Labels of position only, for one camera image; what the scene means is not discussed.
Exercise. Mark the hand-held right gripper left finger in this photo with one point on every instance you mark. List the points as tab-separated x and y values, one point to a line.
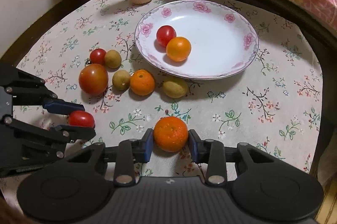
147	146

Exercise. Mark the orange mandarin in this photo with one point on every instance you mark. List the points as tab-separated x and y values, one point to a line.
142	83
170	134

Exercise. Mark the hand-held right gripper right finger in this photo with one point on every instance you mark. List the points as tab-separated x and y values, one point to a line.
193	146

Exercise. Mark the large red tomato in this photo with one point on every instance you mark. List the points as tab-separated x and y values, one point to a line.
93	79

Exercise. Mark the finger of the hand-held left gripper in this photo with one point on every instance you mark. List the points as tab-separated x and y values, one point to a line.
64	107
76	133

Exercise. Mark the brown longan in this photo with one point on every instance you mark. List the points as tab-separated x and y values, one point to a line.
121	80
175	88
113	59

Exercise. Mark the orange cherry tomato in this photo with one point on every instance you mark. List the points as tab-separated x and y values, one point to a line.
179	49

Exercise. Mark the oblong red cherry tomato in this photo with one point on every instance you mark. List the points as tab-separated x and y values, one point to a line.
82	119

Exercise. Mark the white floral-rim plate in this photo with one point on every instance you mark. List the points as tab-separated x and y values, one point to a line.
216	42

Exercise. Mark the round red cherry tomato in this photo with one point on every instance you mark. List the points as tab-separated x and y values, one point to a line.
97	56
164	34

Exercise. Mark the white floral tablecloth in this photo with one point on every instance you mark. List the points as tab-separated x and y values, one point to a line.
223	103

